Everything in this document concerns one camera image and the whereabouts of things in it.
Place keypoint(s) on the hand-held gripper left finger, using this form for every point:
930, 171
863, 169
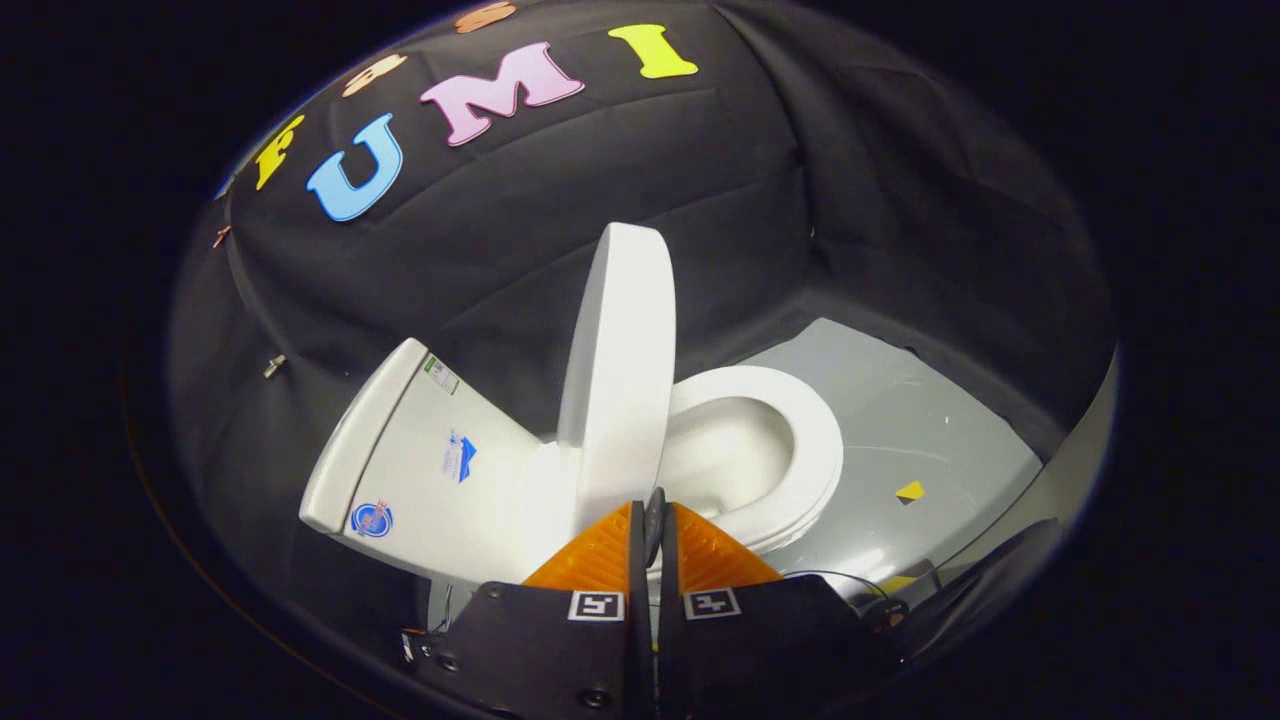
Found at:
638, 560

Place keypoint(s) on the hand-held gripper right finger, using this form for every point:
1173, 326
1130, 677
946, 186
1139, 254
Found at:
668, 570

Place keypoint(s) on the white toilet seat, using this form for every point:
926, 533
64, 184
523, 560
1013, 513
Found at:
815, 450

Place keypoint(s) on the white toilet tank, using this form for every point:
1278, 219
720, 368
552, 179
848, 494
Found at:
420, 470

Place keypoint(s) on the yellow floor tape piece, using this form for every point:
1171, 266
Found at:
910, 491

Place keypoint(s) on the black backdrop cloth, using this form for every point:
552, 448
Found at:
560, 190

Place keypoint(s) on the small silver clip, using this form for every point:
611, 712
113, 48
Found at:
274, 366

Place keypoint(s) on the small copper clip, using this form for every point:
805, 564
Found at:
221, 237

